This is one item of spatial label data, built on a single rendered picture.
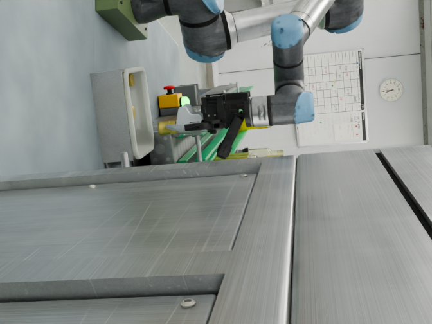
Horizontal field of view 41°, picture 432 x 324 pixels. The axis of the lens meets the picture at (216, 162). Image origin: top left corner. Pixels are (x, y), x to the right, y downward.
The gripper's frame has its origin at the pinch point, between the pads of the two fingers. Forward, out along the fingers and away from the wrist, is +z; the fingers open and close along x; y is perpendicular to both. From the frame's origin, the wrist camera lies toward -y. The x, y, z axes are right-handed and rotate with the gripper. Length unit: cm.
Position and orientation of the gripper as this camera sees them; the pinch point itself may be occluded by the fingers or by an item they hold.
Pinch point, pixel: (173, 127)
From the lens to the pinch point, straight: 145.9
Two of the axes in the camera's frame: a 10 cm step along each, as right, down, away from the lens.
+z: -9.8, 0.7, 1.6
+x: -1.4, 2.1, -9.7
